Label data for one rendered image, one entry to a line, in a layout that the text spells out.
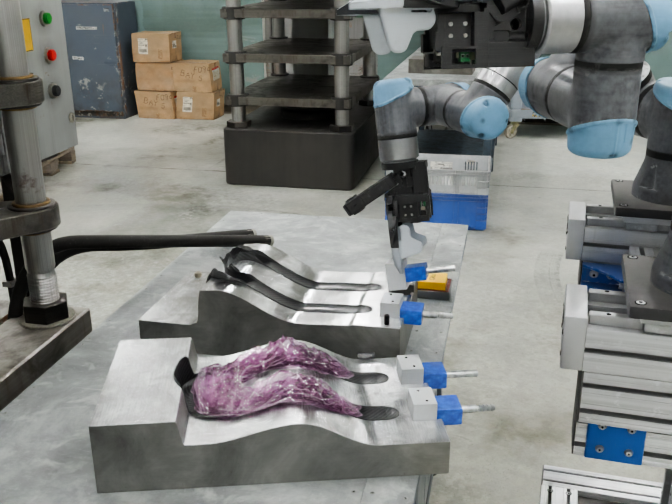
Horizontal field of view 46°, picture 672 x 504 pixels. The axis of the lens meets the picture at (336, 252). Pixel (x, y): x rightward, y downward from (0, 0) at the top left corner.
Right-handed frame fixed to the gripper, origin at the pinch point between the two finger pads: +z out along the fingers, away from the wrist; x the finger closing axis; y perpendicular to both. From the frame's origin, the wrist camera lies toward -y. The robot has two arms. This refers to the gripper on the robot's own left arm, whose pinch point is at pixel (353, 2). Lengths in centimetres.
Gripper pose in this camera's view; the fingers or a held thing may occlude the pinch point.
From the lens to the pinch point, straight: 88.2
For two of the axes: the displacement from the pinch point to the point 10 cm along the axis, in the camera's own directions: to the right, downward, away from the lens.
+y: 0.3, 9.8, 2.2
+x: -1.7, -2.1, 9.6
